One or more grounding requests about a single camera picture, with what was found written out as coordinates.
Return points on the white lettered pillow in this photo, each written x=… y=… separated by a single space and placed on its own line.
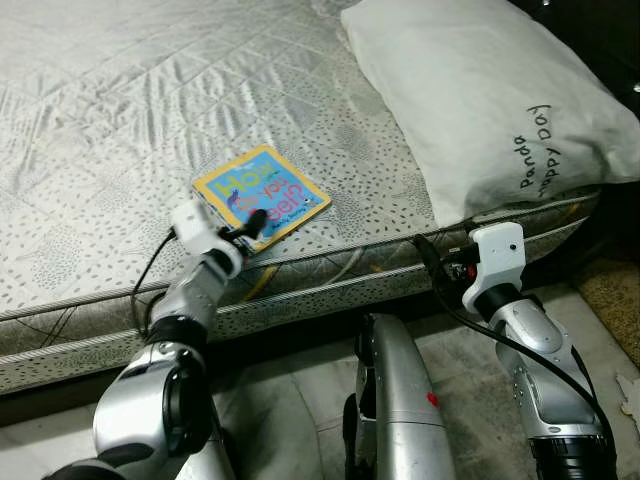
x=480 y=90

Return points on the silver right robot leg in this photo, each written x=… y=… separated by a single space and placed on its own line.
x=400 y=400

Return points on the grey quilted mattress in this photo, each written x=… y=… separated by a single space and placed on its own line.
x=120 y=120

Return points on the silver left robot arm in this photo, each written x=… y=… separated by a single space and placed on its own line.
x=190 y=295

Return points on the yellow blue children's book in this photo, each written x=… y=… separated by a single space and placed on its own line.
x=285 y=188

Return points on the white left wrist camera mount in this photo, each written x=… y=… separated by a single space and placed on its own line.
x=190 y=220

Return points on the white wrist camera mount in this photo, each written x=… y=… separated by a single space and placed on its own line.
x=190 y=220
x=495 y=260

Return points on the black tufted headboard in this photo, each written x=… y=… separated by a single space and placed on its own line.
x=600 y=40

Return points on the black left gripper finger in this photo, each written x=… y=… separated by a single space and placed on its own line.
x=255 y=224

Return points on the brown floor mat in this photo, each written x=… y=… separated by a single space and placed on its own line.
x=610 y=300

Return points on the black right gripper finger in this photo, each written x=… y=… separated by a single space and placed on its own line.
x=426 y=254

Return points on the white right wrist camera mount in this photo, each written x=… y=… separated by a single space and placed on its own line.
x=495 y=260

